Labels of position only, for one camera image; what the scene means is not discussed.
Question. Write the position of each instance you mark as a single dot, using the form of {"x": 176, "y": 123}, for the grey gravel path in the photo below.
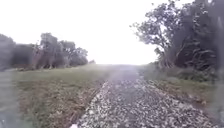
{"x": 133, "y": 106}

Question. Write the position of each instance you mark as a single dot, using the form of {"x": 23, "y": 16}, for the row of trees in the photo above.
{"x": 50, "y": 53}

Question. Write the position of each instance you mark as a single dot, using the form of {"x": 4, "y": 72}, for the grass field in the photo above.
{"x": 50, "y": 86}

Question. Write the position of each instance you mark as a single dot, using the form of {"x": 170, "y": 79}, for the robot's own part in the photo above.
{"x": 73, "y": 126}

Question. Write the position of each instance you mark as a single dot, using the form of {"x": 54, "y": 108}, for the grass verge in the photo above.
{"x": 186, "y": 83}

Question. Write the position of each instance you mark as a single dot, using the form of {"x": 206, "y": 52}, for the dense dark trees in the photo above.
{"x": 190, "y": 36}

